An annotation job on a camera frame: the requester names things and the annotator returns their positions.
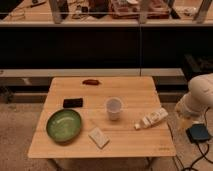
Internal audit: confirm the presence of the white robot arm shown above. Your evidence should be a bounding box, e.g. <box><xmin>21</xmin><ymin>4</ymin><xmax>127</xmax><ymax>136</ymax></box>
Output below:
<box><xmin>175</xmin><ymin>73</ymin><xmax>213</xmax><ymax>118</ymax></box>

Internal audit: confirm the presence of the white sponge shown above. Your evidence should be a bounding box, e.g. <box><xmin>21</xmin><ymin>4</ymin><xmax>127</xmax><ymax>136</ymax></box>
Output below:
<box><xmin>89</xmin><ymin>127</ymin><xmax>109</xmax><ymax>149</ymax></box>

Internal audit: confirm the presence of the wooden folding table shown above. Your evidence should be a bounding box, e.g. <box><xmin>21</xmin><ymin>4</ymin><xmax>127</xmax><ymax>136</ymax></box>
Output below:
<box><xmin>28</xmin><ymin>76</ymin><xmax>176</xmax><ymax>159</ymax></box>

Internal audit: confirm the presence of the green bowl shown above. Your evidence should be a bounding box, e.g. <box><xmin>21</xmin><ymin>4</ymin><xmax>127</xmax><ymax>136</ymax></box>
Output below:
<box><xmin>46</xmin><ymin>109</ymin><xmax>82</xmax><ymax>143</ymax></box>

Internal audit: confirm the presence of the white plastic bottle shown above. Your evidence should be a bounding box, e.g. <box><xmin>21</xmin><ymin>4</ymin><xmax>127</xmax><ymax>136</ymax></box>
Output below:
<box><xmin>134</xmin><ymin>108</ymin><xmax>168</xmax><ymax>130</ymax></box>

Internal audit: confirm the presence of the black foot pedal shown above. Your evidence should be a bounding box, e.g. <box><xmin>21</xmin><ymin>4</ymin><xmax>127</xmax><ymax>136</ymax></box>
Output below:
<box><xmin>186</xmin><ymin>124</ymin><xmax>211</xmax><ymax>143</ymax></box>

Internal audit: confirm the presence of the background shelf bench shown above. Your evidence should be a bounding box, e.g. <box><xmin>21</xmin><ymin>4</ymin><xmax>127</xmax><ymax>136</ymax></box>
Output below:
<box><xmin>0</xmin><ymin>0</ymin><xmax>213</xmax><ymax>27</ymax></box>

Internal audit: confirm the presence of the black cable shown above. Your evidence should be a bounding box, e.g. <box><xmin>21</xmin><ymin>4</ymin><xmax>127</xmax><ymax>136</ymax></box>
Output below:
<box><xmin>168</xmin><ymin>107</ymin><xmax>213</xmax><ymax>171</ymax></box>

